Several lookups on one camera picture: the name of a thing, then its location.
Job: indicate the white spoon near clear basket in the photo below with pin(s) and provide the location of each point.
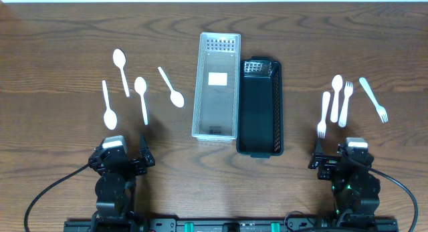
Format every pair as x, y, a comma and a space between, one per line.
176, 97

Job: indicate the black plastic basket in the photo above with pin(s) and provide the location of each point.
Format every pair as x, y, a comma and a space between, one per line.
260, 122

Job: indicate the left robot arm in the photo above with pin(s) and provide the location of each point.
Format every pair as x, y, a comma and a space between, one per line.
115, 190

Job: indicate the clear plastic basket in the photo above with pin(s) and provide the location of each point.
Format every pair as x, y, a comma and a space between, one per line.
216, 102

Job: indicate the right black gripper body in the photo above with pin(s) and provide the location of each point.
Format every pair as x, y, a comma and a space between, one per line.
332, 162

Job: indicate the white spoon far left top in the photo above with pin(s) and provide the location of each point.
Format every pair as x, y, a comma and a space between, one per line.
119, 60

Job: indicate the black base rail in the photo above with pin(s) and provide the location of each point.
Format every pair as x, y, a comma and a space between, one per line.
172, 225

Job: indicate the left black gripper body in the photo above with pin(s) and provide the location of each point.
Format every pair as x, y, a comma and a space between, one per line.
125, 162

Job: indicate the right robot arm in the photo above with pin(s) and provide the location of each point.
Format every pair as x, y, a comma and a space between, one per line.
355, 190

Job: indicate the white spoon middle left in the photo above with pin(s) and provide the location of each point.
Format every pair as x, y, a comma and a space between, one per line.
140, 87

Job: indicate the white spoon group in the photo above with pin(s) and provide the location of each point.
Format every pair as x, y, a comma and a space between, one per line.
337, 84

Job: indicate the white fork group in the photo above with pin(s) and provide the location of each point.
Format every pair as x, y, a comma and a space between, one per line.
321, 127
348, 90

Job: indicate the white spoon leftmost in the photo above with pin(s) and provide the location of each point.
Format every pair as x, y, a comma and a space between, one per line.
110, 117

